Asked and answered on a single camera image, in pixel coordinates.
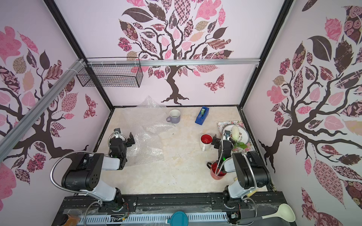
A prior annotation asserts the red mug black handle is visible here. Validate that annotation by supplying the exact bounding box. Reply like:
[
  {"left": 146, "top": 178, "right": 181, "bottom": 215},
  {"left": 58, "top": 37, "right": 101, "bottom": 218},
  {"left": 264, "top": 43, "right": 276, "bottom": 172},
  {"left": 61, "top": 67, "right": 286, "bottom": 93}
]
[{"left": 206, "top": 162, "right": 227, "bottom": 180}]

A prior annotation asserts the clear bubble wrap sheet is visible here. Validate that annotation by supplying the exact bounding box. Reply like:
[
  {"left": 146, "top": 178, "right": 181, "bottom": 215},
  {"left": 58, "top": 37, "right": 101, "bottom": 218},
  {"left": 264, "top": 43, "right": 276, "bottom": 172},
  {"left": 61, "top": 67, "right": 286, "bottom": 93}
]
[{"left": 123, "top": 96, "right": 174, "bottom": 166}]

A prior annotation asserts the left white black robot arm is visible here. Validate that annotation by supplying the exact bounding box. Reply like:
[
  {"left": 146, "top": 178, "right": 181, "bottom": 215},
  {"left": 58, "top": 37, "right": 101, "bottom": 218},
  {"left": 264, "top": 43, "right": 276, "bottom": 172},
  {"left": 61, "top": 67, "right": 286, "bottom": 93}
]
[{"left": 61, "top": 128, "right": 135, "bottom": 211}]

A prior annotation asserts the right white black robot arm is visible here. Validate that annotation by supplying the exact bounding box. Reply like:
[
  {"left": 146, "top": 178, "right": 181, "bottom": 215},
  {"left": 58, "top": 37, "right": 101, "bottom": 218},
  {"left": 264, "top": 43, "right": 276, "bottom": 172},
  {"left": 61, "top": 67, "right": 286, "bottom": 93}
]
[{"left": 207, "top": 136, "right": 271, "bottom": 209}]

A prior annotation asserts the white mug red inside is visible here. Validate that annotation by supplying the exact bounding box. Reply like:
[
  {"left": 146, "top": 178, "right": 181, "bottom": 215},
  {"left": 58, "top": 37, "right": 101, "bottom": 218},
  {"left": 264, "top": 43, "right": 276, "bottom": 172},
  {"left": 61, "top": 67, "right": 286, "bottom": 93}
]
[{"left": 200, "top": 134, "right": 213, "bottom": 152}]

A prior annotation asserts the white artificial rose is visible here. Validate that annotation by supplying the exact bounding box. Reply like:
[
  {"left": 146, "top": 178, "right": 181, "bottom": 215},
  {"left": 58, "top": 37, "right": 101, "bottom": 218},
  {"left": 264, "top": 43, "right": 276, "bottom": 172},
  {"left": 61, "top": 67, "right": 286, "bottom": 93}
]
[{"left": 231, "top": 125, "right": 249, "bottom": 150}]

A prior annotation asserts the round white plate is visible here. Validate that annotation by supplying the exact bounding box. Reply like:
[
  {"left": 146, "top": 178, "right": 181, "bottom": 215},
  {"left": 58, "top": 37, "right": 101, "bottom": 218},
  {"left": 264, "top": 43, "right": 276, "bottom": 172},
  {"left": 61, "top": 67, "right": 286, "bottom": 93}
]
[{"left": 222, "top": 124, "right": 250, "bottom": 145}]

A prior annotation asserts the floral square placemat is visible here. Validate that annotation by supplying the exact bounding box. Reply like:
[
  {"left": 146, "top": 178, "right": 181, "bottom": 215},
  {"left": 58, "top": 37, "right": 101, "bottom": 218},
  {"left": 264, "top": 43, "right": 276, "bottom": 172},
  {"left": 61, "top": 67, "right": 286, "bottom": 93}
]
[{"left": 217, "top": 121, "right": 255, "bottom": 153}]

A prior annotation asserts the right flexible metal conduit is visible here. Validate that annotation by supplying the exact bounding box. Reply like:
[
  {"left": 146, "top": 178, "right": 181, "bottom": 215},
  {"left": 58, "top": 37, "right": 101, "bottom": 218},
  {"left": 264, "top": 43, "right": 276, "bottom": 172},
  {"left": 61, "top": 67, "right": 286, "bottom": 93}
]
[{"left": 215, "top": 124, "right": 257, "bottom": 199}]

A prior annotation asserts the blue tape dispenser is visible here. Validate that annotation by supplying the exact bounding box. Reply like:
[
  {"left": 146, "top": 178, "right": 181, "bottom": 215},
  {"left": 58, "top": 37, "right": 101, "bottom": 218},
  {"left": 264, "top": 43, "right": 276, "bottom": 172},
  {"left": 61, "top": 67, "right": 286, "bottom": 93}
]
[{"left": 195, "top": 106, "right": 209, "bottom": 125}]

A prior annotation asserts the yellow green sponge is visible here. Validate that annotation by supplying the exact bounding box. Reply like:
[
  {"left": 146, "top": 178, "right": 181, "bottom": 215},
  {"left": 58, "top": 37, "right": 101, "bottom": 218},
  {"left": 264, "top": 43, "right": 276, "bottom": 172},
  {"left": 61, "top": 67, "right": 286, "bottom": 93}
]
[{"left": 232, "top": 179, "right": 257, "bottom": 198}]

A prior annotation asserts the lavender mug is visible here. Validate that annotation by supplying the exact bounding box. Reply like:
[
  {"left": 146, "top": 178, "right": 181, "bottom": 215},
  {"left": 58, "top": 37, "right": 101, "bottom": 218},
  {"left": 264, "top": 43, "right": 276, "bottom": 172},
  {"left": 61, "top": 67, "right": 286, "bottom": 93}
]
[{"left": 166, "top": 109, "right": 181, "bottom": 124}]

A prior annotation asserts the teal round lid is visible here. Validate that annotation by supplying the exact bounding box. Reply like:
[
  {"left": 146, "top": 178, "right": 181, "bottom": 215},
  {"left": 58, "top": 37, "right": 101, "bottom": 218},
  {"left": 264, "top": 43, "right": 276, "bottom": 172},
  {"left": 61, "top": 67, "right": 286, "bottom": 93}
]
[{"left": 166, "top": 211, "right": 189, "bottom": 226}]

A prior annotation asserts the brown jar black lid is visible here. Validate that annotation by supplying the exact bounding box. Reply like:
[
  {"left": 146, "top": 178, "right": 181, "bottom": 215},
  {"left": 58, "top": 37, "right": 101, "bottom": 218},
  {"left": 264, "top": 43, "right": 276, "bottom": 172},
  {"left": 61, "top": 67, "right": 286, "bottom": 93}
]
[{"left": 57, "top": 214, "right": 80, "bottom": 226}]

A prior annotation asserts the cream plastic ladle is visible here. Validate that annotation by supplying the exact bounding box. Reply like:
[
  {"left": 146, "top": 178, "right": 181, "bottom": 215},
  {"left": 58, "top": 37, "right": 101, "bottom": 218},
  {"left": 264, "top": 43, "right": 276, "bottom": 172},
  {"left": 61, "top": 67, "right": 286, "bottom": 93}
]
[{"left": 237, "top": 203, "right": 296, "bottom": 225}]

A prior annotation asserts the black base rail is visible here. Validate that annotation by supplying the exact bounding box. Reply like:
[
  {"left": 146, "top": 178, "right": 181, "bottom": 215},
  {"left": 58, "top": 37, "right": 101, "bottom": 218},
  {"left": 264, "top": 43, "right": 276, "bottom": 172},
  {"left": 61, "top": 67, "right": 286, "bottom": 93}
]
[{"left": 52, "top": 192, "right": 287, "bottom": 226}]

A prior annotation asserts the black wire basket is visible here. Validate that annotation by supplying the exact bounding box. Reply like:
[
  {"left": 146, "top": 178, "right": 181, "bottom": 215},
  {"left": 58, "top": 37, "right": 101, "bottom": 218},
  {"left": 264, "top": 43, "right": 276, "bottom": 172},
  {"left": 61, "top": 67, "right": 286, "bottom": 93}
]
[{"left": 77, "top": 56, "right": 143, "bottom": 88}]

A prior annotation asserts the white slotted cable duct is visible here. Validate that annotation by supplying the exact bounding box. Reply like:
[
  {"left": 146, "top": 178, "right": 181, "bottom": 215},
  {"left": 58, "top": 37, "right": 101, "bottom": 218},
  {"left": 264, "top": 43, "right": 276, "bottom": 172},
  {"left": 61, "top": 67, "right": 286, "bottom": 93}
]
[{"left": 77, "top": 212, "right": 228, "bottom": 226}]

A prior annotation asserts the rear aluminium frame bar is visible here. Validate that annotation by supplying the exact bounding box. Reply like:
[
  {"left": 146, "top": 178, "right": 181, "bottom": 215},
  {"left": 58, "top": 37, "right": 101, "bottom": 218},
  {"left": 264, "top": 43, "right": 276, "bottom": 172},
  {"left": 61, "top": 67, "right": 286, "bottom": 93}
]
[{"left": 87, "top": 58, "right": 260, "bottom": 66}]

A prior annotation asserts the aluminium frame bar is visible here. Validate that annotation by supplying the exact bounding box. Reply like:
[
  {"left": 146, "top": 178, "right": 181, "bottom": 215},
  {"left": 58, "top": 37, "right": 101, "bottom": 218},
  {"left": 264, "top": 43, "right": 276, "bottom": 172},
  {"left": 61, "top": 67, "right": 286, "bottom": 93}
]
[
  {"left": 87, "top": 58, "right": 260, "bottom": 66},
  {"left": 1, "top": 59, "right": 86, "bottom": 162}
]

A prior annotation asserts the left aluminium frame bar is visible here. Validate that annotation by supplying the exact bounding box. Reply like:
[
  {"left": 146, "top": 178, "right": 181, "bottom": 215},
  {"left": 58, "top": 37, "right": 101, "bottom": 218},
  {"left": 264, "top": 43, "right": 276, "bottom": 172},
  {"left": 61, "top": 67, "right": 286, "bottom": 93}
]
[{"left": 1, "top": 59, "right": 86, "bottom": 162}]

